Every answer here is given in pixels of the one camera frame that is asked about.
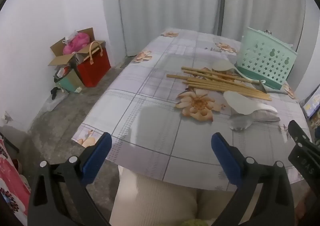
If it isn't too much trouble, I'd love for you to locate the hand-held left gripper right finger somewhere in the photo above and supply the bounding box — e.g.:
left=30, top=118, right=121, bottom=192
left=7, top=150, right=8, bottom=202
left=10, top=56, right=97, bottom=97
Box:
left=211, top=132, right=297, bottom=226

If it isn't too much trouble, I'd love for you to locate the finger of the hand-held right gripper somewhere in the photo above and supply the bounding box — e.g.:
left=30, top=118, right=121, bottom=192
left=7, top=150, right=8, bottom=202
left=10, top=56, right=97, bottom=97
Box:
left=287, top=120, right=320, bottom=191

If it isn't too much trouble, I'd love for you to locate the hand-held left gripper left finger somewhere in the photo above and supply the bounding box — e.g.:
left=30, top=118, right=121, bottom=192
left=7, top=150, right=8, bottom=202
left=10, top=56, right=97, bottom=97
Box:
left=27, top=132, right=113, bottom=226

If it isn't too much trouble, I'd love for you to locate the metal spoon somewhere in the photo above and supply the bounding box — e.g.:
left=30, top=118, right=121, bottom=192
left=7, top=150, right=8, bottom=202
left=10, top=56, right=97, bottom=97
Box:
left=229, top=113, right=281, bottom=131

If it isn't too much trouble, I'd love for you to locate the white rice paddle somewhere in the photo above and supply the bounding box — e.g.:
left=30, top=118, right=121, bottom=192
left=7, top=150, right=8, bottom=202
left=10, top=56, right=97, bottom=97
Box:
left=212, top=61, right=260, bottom=84
left=223, top=91, right=278, bottom=115

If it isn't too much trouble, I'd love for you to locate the bundle of wooden chopsticks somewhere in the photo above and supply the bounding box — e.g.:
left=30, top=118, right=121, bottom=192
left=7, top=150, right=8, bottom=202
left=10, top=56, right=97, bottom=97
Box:
left=166, top=66, right=272, bottom=102

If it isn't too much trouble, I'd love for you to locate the green star-perforated utensil holder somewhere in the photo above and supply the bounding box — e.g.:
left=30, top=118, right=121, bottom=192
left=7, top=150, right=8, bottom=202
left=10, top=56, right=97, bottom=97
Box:
left=236, top=26, right=298, bottom=90

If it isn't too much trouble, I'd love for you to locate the framed picture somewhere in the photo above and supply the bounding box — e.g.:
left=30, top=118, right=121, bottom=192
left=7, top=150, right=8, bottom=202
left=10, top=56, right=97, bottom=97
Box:
left=301, top=84, right=320, bottom=120

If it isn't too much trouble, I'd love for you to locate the floral tablecloth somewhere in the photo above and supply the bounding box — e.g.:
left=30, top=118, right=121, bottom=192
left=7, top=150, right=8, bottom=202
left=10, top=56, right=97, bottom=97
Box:
left=71, top=27, right=313, bottom=191

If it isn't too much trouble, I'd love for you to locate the teal box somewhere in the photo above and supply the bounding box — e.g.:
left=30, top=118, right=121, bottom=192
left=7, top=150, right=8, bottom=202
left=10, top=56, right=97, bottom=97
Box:
left=55, top=68, right=84, bottom=93

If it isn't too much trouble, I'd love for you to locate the red gift bag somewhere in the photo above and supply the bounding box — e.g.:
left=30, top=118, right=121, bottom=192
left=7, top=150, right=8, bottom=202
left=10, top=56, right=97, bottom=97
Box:
left=76, top=41, right=112, bottom=88

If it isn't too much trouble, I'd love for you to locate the pink floral cloth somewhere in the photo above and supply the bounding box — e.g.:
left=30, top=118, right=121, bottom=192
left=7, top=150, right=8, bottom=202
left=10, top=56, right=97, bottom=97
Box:
left=0, top=134, right=31, bottom=226

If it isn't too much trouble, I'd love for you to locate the open cardboard box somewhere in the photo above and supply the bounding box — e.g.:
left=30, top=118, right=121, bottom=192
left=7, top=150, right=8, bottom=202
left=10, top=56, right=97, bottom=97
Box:
left=48, top=28, right=107, bottom=67

